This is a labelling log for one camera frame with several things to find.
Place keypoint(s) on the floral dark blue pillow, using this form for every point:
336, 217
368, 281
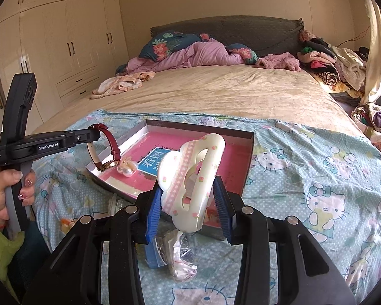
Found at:
164, 44

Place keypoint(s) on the hello kitty blue blanket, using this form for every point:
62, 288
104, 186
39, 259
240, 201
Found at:
331, 181

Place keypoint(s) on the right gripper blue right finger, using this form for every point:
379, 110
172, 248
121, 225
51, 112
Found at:
224, 207

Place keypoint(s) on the dark green headboard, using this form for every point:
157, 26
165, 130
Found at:
264, 35

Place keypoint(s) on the cream comb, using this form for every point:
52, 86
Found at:
115, 204

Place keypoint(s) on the white cloud hair claw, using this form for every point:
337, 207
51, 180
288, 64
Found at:
186, 179

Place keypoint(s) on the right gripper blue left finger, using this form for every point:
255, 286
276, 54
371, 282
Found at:
153, 215

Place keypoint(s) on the green sleeve forearm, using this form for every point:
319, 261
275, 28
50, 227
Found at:
8, 248

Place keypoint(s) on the blue card jewelry bag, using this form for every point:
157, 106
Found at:
173, 250

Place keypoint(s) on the cream curtain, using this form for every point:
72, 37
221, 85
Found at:
373, 65

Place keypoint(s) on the beige bed sheet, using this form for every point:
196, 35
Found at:
235, 90

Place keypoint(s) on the pile of mixed clothes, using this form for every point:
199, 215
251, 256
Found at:
341, 69

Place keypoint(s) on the red strap wrist watch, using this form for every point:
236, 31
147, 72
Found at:
103, 148

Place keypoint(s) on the pearl hair claw clip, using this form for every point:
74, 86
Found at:
127, 167

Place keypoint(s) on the peach crumpled garment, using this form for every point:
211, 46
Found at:
123, 83

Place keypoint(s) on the bag of clothes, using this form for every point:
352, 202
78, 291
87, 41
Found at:
368, 119

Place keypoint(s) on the cream wardrobe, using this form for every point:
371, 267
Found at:
71, 46

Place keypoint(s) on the pink book blue label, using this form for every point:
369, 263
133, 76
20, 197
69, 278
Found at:
177, 161

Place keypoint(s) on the pink purple duvet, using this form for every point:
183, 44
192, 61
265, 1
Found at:
198, 54

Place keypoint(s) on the shallow cardboard box tray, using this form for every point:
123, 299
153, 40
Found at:
177, 165

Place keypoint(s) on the pink fuzzy garment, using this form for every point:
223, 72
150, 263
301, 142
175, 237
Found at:
284, 61

